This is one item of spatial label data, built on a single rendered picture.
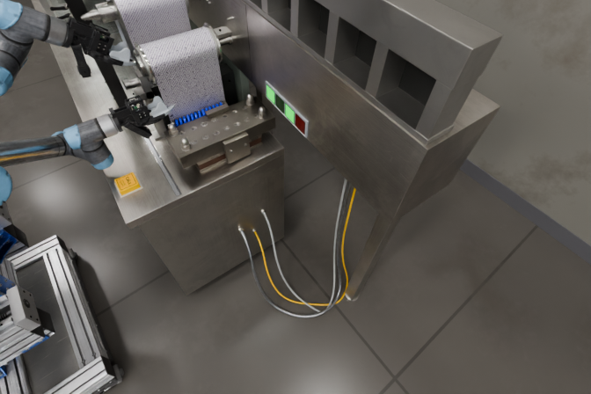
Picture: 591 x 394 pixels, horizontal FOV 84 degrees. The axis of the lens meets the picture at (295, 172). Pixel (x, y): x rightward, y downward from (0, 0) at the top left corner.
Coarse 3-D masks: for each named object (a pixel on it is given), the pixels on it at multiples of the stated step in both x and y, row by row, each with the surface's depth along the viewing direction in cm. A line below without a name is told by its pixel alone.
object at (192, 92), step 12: (192, 72) 119; (204, 72) 122; (216, 72) 125; (168, 84) 117; (180, 84) 120; (192, 84) 123; (204, 84) 126; (216, 84) 129; (168, 96) 120; (180, 96) 123; (192, 96) 126; (204, 96) 129; (216, 96) 133; (180, 108) 127; (192, 108) 130; (204, 108) 133
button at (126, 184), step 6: (132, 174) 125; (114, 180) 123; (120, 180) 123; (126, 180) 123; (132, 180) 123; (120, 186) 121; (126, 186) 121; (132, 186) 121; (138, 186) 123; (120, 192) 120; (126, 192) 121
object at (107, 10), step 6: (96, 6) 115; (102, 6) 115; (108, 6) 116; (114, 6) 117; (102, 12) 116; (108, 12) 116; (114, 12) 118; (102, 18) 117; (108, 18) 118; (114, 18) 120
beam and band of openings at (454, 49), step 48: (288, 0) 97; (336, 0) 70; (384, 0) 60; (432, 0) 60; (336, 48) 78; (384, 48) 65; (432, 48) 56; (480, 48) 51; (384, 96) 74; (432, 96) 60
